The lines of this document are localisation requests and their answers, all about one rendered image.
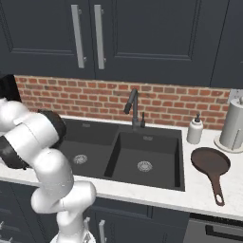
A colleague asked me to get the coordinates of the black sink tap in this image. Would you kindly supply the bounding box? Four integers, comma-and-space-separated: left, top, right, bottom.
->
122, 87, 147, 131

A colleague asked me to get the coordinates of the black double-basin sink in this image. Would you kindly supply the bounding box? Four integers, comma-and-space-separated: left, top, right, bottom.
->
54, 118, 186, 193

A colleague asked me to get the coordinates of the dark brown frying pan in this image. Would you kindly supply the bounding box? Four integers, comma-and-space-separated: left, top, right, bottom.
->
190, 146, 233, 208

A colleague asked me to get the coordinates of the white soap dispenser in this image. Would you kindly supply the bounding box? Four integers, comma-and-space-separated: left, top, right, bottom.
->
186, 112, 205, 146

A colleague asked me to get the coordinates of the dark base cupboard door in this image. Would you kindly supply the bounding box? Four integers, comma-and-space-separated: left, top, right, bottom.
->
89, 196, 154, 243
37, 207, 96, 243

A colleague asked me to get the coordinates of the white paper towel roll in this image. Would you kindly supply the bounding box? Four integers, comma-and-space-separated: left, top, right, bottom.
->
214, 96, 243, 155

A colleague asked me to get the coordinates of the dark narrow base cupboard panel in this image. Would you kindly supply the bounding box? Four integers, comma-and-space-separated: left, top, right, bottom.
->
147, 205, 192, 243

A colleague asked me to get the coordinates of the black box appliance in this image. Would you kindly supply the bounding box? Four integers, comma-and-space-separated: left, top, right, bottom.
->
0, 73, 22, 103

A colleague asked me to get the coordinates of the dark base drawer unit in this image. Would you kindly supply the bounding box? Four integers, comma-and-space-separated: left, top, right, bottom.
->
0, 179, 43, 243

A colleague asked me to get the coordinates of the dark grey dishwasher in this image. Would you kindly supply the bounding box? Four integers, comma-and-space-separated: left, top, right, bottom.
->
182, 213, 243, 243

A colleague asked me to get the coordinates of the grey wall cupboard handle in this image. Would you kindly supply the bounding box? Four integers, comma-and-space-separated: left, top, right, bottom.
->
70, 4, 87, 69
93, 4, 107, 70

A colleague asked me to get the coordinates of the wide dark wall cupboard door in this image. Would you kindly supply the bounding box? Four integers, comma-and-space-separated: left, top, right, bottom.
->
88, 0, 231, 88

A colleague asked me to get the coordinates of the grey base cupboard handle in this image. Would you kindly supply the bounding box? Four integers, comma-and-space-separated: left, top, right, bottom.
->
83, 215, 91, 234
98, 219, 107, 243

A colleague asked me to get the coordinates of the grey wall socket plate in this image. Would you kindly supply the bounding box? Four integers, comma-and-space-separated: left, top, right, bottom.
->
228, 88, 243, 105

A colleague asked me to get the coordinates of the narrow dark wall cupboard door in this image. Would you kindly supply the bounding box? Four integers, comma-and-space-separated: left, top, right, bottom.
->
210, 0, 243, 90

